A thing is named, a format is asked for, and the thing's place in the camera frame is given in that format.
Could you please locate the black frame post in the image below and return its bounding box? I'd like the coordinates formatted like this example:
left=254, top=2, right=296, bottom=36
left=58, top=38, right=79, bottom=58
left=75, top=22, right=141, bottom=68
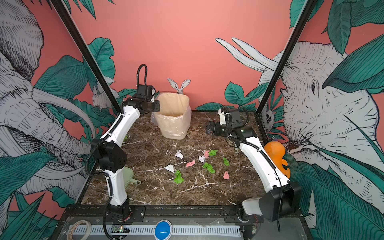
left=51, top=0, right=121, bottom=113
left=256, top=0, right=319, bottom=115

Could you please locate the light green dustpan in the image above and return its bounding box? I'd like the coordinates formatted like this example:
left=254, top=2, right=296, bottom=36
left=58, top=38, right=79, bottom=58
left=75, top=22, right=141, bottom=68
left=123, top=167, right=141, bottom=189

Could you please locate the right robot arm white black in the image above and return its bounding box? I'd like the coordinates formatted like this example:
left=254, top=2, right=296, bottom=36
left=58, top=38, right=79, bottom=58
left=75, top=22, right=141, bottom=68
left=206, top=121, right=302, bottom=222

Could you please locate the orange plush toy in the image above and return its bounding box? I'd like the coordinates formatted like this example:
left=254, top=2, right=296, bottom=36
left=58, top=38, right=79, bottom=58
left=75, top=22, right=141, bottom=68
left=264, top=141, right=291, bottom=179

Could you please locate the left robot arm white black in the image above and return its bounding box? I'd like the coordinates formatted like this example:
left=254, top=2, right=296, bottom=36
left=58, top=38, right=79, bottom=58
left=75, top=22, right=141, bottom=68
left=85, top=97, right=160, bottom=221

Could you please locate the blue round button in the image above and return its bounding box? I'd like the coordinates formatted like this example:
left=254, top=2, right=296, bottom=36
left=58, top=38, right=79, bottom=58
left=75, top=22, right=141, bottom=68
left=154, top=220, right=173, bottom=240

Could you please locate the white paper scrap upper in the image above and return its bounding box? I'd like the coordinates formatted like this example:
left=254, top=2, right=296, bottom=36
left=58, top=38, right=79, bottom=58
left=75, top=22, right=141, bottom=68
left=175, top=150, right=184, bottom=159

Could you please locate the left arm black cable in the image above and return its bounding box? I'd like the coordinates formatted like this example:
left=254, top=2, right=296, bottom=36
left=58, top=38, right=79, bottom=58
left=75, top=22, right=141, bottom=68
left=136, top=63, right=149, bottom=87

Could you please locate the white slotted cable duct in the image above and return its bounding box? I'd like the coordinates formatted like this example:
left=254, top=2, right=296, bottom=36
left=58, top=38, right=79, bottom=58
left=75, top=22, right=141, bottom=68
left=66, top=224, right=241, bottom=238

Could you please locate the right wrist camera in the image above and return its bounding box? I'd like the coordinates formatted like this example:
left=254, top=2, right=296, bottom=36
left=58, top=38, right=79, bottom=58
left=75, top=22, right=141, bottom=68
left=218, top=107, right=244, bottom=129

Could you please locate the pink paper scrap middle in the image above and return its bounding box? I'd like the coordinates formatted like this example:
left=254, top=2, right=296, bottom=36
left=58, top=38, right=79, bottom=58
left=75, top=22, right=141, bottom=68
left=186, top=160, right=196, bottom=168

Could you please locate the white paper scrap lower left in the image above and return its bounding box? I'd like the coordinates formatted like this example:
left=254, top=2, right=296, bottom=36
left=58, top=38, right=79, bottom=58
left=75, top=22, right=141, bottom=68
left=165, top=165, right=175, bottom=173

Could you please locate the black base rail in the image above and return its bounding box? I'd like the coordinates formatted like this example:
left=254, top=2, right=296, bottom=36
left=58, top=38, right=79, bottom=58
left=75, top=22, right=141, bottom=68
left=64, top=204, right=304, bottom=224

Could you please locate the green paper scrap right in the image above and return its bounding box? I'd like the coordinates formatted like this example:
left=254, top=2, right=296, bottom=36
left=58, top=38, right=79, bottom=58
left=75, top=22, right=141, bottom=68
left=223, top=158, right=230, bottom=167

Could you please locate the green paper scrap lower left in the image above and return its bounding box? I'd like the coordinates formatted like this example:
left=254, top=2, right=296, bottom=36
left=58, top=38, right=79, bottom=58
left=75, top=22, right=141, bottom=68
left=174, top=170, right=185, bottom=184

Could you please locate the beige trash bin with liner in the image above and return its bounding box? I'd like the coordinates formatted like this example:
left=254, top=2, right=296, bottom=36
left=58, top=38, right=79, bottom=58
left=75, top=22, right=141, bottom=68
left=151, top=93, right=192, bottom=140

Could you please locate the left black frame post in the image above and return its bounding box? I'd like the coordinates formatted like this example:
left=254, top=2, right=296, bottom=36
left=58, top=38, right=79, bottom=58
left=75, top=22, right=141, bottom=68
left=51, top=0, right=121, bottom=113

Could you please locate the green paper scrap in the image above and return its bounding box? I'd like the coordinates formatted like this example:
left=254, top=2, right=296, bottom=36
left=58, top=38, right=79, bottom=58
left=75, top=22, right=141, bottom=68
left=203, top=163, right=216, bottom=174
left=174, top=170, right=185, bottom=184
left=209, top=150, right=218, bottom=156
left=223, top=158, right=230, bottom=167

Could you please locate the right black frame post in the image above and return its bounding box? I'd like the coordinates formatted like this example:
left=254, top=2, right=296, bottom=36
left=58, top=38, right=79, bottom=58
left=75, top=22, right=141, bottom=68
left=256, top=0, right=319, bottom=115

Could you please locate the green paper scrap centre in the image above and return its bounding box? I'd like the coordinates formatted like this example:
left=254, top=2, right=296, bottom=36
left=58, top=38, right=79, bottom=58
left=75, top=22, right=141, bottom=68
left=203, top=163, right=216, bottom=174

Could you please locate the green paper scrap upper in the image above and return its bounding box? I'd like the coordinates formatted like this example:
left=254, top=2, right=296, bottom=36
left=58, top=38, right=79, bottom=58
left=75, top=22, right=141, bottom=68
left=209, top=150, right=218, bottom=156

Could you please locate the pink paper scrap lower right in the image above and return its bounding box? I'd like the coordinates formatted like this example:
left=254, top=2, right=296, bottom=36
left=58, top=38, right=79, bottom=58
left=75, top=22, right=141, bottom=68
left=223, top=171, right=230, bottom=180

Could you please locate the coiled clear tube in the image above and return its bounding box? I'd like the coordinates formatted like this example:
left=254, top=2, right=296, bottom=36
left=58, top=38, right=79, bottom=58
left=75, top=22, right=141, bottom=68
left=66, top=220, right=93, bottom=240

